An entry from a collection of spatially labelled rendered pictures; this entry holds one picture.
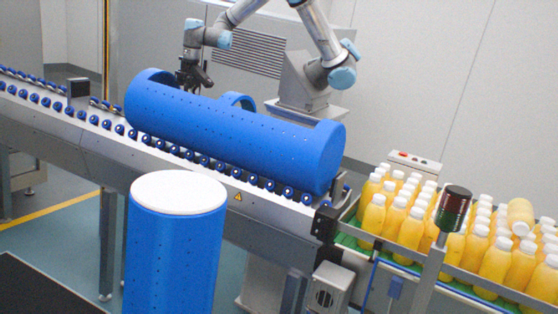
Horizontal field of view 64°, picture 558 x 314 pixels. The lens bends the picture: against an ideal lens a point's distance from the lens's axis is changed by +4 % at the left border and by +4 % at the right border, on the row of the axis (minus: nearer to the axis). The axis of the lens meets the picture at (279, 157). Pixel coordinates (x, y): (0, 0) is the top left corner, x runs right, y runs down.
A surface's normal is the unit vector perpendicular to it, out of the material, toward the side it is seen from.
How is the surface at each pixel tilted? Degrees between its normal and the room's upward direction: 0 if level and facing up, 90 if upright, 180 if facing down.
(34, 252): 0
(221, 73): 90
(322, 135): 38
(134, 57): 90
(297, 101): 90
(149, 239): 90
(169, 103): 64
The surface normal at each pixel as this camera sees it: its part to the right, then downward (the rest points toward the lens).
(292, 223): -0.37, -0.07
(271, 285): -0.48, 0.24
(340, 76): -0.04, 0.75
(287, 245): -0.48, 0.54
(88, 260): 0.16, -0.92
